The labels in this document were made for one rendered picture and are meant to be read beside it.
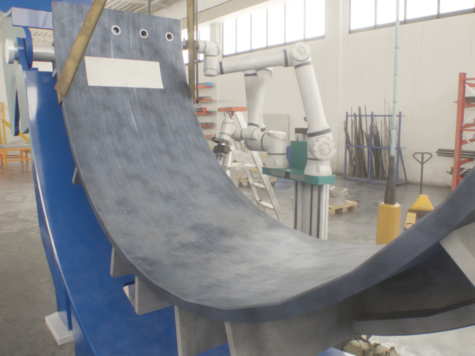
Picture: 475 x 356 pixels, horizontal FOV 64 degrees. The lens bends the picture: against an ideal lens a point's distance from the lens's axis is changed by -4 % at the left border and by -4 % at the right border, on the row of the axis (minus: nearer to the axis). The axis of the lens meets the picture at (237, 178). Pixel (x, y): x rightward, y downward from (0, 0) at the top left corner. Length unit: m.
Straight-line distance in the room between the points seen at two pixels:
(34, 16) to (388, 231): 2.17
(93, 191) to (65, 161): 0.52
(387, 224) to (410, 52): 11.20
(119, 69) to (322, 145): 1.26
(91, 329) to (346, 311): 0.96
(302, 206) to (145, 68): 1.69
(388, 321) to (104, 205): 1.06
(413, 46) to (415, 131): 2.46
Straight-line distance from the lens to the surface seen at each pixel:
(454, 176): 10.68
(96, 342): 1.61
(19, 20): 2.55
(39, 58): 2.44
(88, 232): 1.94
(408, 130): 12.61
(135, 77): 2.08
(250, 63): 2.66
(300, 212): 3.16
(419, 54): 12.63
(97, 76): 2.01
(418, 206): 8.22
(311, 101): 2.50
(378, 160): 12.43
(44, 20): 2.58
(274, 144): 3.04
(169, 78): 2.17
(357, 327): 1.17
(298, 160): 3.03
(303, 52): 2.51
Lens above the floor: 1.84
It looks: 8 degrees down
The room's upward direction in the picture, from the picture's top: straight up
